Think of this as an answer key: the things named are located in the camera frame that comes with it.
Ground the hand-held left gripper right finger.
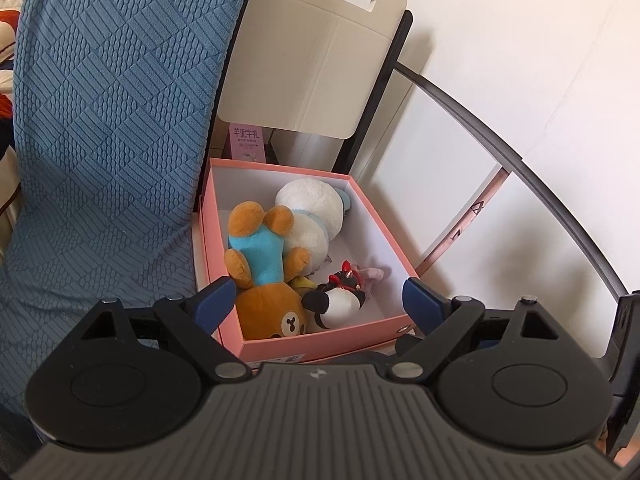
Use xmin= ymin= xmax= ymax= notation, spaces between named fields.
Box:
xmin=392 ymin=276 xmax=562 ymax=380

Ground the red black horned figurine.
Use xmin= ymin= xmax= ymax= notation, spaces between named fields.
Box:
xmin=327 ymin=260 xmax=369 ymax=294

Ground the blue textured sofa cover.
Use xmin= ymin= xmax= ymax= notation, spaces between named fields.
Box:
xmin=0 ymin=0 xmax=264 ymax=461

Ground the beige cardboard panel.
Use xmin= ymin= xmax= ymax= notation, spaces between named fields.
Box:
xmin=220 ymin=0 xmax=407 ymax=140

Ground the white round plush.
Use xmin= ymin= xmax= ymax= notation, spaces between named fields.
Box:
xmin=274 ymin=177 xmax=354 ymax=277

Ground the purple pink toy figure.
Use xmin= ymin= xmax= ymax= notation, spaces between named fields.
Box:
xmin=357 ymin=265 xmax=392 ymax=292

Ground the patterned blanket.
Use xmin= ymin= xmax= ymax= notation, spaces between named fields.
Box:
xmin=0 ymin=7 xmax=24 ymax=222

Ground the brown bear plush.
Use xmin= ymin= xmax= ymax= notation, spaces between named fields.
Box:
xmin=222 ymin=201 xmax=312 ymax=342

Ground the rose gold strip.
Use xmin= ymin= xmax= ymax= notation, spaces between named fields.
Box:
xmin=417 ymin=166 xmax=509 ymax=279

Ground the pink milk carton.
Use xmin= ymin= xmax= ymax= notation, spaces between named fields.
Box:
xmin=227 ymin=122 xmax=269 ymax=164

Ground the black white plush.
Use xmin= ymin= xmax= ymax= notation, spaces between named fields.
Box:
xmin=300 ymin=287 xmax=369 ymax=332

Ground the pink cardboard box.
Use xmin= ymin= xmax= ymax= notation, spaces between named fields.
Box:
xmin=200 ymin=156 xmax=424 ymax=364

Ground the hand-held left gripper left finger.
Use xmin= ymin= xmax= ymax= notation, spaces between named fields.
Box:
xmin=80 ymin=276 xmax=254 ymax=382

